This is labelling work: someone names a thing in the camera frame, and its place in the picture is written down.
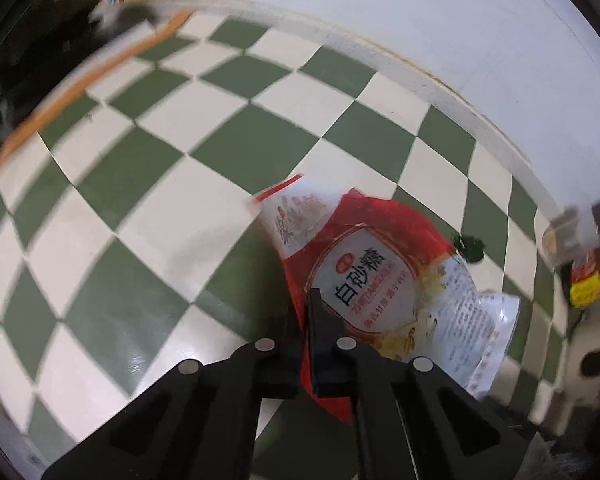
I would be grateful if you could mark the red white sugar bag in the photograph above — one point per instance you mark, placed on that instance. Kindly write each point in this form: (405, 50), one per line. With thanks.
(380, 280)

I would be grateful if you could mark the green white checkered tablecloth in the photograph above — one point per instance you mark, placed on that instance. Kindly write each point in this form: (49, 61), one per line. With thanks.
(145, 210)

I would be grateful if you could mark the small green bottle cap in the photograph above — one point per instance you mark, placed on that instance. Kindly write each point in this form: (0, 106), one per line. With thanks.
(467, 246)

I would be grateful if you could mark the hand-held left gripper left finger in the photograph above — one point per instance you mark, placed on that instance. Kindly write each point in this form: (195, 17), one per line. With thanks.
(275, 370)

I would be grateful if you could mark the yellow red snack packet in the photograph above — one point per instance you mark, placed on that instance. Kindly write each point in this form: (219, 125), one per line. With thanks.
(587, 282)

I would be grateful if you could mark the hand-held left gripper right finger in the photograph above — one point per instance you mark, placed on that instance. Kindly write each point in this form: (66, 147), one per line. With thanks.
(327, 345)

